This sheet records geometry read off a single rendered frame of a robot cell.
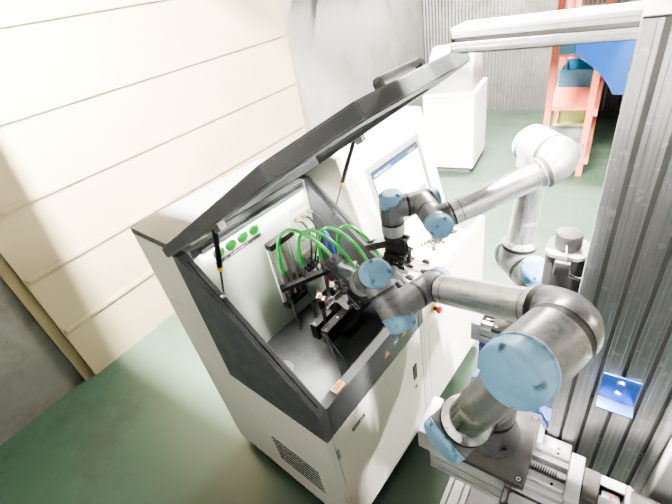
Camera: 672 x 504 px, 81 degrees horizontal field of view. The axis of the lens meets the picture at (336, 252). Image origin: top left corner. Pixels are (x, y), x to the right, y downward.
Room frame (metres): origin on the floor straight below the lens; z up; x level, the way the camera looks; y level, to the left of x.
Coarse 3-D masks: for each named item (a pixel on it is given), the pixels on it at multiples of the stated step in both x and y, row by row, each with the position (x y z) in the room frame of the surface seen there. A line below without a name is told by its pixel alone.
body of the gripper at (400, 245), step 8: (392, 240) 1.07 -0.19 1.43; (400, 240) 1.07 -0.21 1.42; (392, 248) 1.10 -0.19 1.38; (400, 248) 1.07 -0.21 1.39; (408, 248) 1.10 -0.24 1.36; (384, 256) 1.10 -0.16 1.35; (392, 256) 1.08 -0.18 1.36; (400, 256) 1.07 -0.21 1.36; (408, 256) 1.08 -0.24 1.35; (392, 264) 1.09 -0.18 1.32; (400, 264) 1.07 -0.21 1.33
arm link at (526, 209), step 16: (528, 128) 1.16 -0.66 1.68; (544, 128) 1.12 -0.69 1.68; (512, 144) 1.18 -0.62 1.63; (528, 144) 1.10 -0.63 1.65; (528, 160) 1.08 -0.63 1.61; (544, 192) 1.09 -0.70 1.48; (528, 208) 1.08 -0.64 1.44; (512, 224) 1.12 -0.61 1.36; (528, 224) 1.08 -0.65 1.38; (512, 240) 1.10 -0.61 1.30; (528, 240) 1.08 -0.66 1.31; (496, 256) 1.15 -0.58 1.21; (512, 256) 1.08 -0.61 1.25
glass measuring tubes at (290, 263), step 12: (276, 240) 1.46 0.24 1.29; (288, 240) 1.52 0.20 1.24; (276, 252) 1.47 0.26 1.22; (288, 252) 1.49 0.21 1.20; (276, 264) 1.44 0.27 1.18; (288, 264) 1.50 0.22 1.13; (276, 276) 1.44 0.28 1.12; (288, 276) 1.46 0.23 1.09; (300, 276) 1.51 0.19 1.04; (300, 288) 1.52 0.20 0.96; (288, 300) 1.44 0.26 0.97
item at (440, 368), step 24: (408, 120) 1.95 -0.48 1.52; (360, 144) 1.69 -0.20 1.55; (384, 144) 1.78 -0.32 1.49; (336, 168) 1.57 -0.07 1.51; (360, 168) 1.63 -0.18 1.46; (432, 168) 1.97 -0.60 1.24; (336, 192) 1.59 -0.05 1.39; (360, 192) 1.58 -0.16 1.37; (360, 216) 1.53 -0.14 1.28; (408, 240) 1.67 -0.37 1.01; (480, 240) 1.76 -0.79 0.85; (456, 264) 1.55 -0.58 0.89; (480, 264) 1.76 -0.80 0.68; (456, 312) 1.54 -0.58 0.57; (432, 336) 1.36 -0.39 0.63; (456, 336) 1.54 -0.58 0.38; (432, 360) 1.35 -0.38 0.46; (456, 360) 1.55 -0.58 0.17; (432, 384) 1.34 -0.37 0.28
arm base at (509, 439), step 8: (496, 432) 0.55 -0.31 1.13; (504, 432) 0.55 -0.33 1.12; (512, 432) 0.55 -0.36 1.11; (520, 432) 0.57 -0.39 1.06; (488, 440) 0.55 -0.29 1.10; (496, 440) 0.55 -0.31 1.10; (504, 440) 0.55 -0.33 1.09; (512, 440) 0.54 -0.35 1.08; (480, 448) 0.55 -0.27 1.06; (488, 448) 0.54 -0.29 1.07; (496, 448) 0.54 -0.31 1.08; (504, 448) 0.54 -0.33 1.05; (512, 448) 0.54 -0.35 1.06; (488, 456) 0.54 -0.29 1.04; (496, 456) 0.53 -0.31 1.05; (504, 456) 0.53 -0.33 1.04
